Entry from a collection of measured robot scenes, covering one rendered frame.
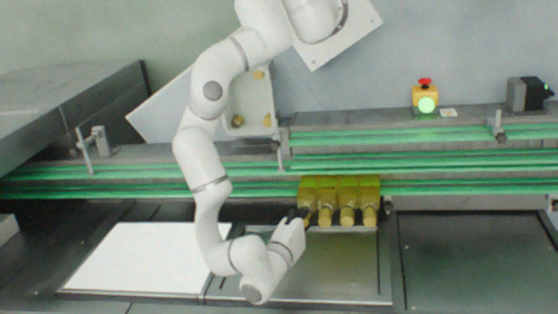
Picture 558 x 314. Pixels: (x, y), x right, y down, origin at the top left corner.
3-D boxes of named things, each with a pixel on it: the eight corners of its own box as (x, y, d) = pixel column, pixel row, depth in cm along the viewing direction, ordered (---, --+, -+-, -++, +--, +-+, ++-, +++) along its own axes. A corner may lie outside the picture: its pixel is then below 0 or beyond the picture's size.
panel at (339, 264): (118, 227, 155) (57, 299, 125) (115, 220, 153) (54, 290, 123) (388, 228, 137) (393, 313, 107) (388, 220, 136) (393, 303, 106)
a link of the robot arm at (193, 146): (262, 158, 96) (251, 160, 111) (221, 65, 95) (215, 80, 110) (191, 191, 92) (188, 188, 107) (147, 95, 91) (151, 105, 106)
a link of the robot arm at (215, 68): (226, 45, 107) (171, 72, 103) (234, 27, 93) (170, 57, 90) (254, 97, 108) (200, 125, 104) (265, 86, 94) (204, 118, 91)
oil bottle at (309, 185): (305, 179, 146) (296, 216, 127) (303, 163, 144) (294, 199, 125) (323, 179, 145) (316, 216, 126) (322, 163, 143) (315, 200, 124)
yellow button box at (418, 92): (411, 105, 143) (413, 114, 137) (411, 83, 140) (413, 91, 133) (434, 105, 142) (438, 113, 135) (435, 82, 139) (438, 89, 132)
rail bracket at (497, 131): (481, 124, 129) (493, 144, 117) (484, 99, 126) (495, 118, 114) (497, 124, 128) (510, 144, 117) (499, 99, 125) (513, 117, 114)
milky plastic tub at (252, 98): (231, 126, 156) (224, 136, 148) (221, 62, 147) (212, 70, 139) (281, 124, 153) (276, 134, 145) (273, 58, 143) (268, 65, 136)
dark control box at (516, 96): (504, 101, 138) (512, 112, 130) (506, 76, 134) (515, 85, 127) (534, 100, 136) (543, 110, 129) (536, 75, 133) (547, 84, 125)
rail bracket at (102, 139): (111, 153, 165) (76, 183, 145) (98, 109, 158) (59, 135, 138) (123, 152, 164) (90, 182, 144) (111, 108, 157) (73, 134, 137)
